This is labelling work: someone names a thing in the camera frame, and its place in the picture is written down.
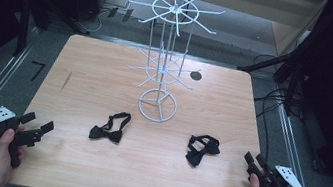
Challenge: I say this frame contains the black bow tie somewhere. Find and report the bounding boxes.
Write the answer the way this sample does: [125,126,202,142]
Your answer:
[87,106,133,146]
[183,132,223,172]

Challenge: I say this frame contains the black power adapter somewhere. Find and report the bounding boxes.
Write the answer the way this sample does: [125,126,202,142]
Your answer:
[121,7,134,24]
[107,4,119,20]

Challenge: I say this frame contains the beige wooden platform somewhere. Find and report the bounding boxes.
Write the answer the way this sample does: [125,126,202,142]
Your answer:
[166,0,329,62]

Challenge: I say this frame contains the white wire display rack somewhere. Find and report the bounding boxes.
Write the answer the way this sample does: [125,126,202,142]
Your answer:
[106,0,229,131]

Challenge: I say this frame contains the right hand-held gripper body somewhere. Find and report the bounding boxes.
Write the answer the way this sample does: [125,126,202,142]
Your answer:
[244,160,313,187]

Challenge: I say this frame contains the black floor cables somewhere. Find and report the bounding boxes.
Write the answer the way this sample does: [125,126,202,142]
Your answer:
[239,52,311,163]

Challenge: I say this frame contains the black metal stand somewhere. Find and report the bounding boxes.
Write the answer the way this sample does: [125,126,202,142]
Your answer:
[12,0,96,68]
[231,0,330,118]

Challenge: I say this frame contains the black round table grommet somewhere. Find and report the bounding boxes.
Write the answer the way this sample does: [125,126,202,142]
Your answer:
[189,69,203,83]

